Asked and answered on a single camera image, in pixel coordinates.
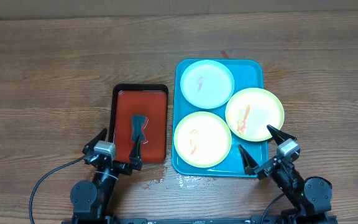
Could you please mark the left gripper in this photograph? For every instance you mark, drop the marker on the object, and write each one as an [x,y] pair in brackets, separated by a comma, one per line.
[134,162]

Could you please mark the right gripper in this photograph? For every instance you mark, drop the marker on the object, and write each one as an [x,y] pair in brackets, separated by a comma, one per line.
[269,165]

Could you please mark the yellow plate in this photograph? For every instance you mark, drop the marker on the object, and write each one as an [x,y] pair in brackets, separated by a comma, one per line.
[249,111]
[202,139]

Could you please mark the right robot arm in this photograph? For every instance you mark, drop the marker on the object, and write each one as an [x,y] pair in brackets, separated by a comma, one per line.
[311,197]

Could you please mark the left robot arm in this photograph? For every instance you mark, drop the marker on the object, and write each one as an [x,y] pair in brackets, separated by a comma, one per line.
[90,198]

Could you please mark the black tray with red water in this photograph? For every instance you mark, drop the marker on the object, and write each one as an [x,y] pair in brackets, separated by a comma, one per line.
[149,100]

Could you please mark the teal plastic tray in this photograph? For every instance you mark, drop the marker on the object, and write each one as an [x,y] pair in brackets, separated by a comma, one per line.
[247,74]

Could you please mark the light blue plate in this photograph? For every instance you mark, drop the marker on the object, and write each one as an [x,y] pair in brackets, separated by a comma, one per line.
[207,84]

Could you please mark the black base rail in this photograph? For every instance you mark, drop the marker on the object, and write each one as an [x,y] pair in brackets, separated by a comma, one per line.
[197,221]

